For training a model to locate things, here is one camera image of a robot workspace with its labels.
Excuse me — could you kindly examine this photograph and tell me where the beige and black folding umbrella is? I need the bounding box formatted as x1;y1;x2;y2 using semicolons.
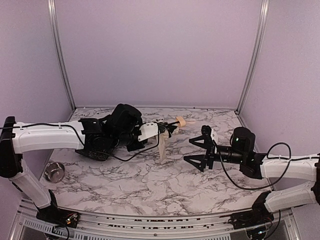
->
154;116;196;165

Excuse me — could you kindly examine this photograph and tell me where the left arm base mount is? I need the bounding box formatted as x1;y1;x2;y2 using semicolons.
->
36;189;80;229

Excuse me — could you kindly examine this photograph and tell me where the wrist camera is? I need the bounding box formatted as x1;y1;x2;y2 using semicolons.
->
137;121;167;142
201;125;219;146

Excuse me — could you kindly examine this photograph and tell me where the left aluminium corner post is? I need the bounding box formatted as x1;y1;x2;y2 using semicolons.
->
47;0;77;112

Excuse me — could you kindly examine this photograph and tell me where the clear glass cup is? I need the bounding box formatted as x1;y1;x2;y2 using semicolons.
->
44;162;66;184

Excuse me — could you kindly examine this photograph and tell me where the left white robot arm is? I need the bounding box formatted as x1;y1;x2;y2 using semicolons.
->
0;103;186;215

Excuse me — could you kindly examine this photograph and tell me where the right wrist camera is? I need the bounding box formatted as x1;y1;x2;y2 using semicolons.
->
201;125;219;146

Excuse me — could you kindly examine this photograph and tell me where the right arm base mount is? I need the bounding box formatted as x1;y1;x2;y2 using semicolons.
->
228;190;275;230

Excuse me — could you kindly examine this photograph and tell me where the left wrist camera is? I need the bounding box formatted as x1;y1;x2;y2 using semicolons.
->
137;121;167;142

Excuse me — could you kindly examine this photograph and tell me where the right aluminium corner post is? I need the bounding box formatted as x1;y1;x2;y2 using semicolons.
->
235;0;270;115

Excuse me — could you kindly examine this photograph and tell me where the aluminium front rail frame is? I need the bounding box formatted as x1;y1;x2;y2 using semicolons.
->
8;199;301;240

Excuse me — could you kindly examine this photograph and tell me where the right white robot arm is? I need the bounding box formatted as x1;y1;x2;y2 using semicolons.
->
183;125;320;213

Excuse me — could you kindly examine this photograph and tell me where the aluminium corner post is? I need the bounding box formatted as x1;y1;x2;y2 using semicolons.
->
235;0;270;115
47;0;77;112

